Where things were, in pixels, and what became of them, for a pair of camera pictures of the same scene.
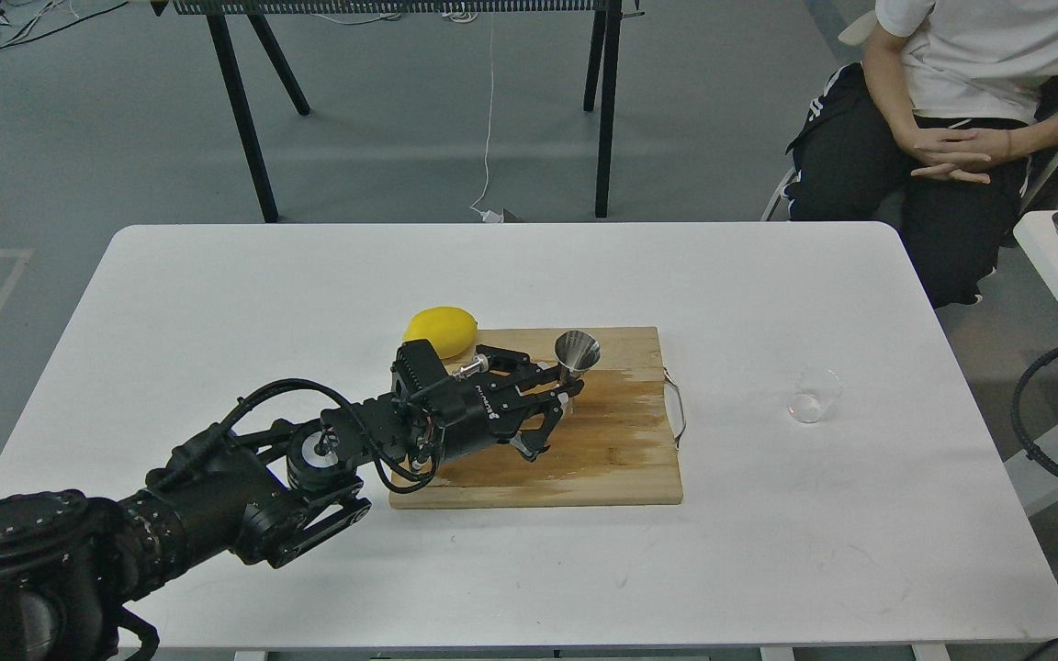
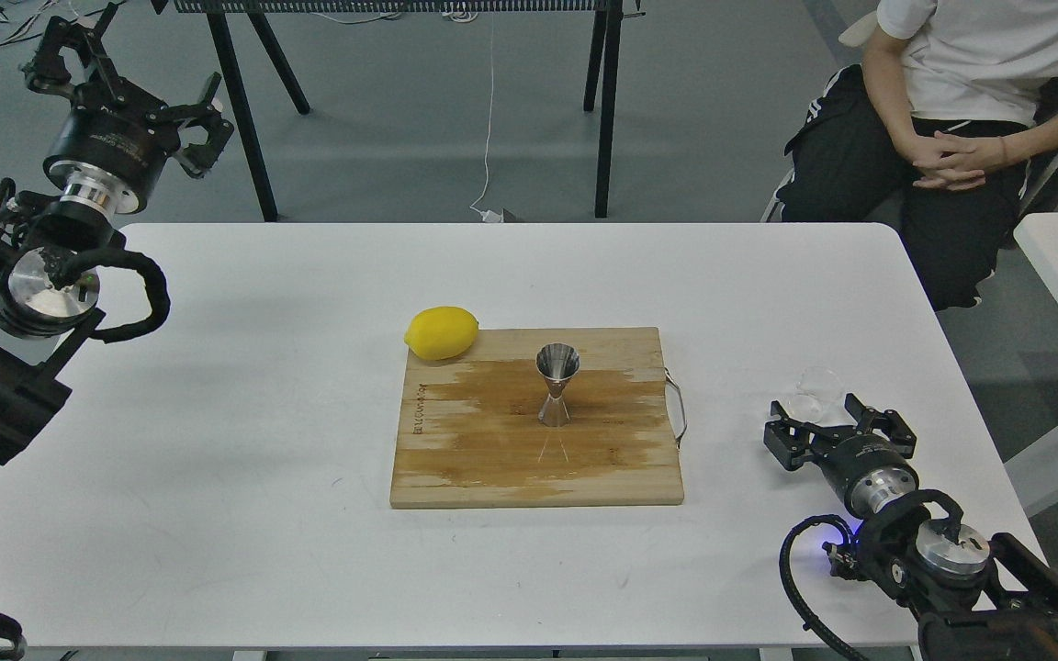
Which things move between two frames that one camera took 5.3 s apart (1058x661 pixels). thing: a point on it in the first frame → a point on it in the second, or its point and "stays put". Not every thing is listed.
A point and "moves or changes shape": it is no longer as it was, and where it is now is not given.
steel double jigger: [577, 352] moves or changes shape
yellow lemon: [452, 330] stays put
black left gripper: [453, 409] → [107, 159]
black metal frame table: [600, 73] stays put
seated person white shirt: [933, 129] stays put
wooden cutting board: [613, 442] stays put
